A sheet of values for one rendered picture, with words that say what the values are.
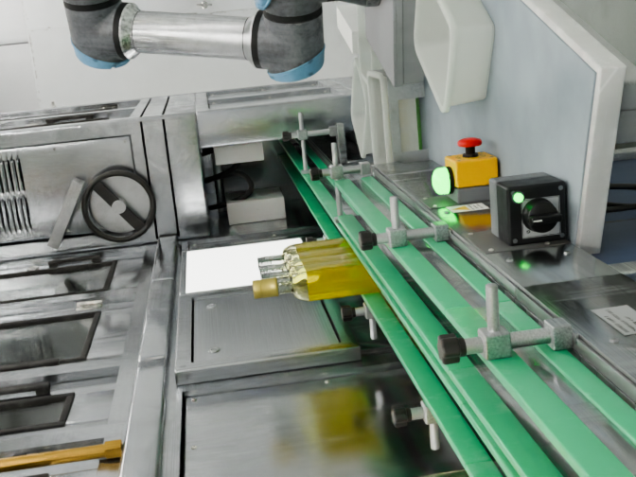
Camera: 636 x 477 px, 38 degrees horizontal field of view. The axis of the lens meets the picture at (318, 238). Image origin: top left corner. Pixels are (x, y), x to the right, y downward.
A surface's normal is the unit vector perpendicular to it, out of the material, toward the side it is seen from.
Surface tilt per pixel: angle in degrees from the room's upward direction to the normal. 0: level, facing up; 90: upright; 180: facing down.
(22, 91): 90
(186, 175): 90
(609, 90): 90
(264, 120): 90
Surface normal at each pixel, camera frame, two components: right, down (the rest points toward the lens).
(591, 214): 0.15, 0.53
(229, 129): 0.13, 0.23
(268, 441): -0.09, -0.97
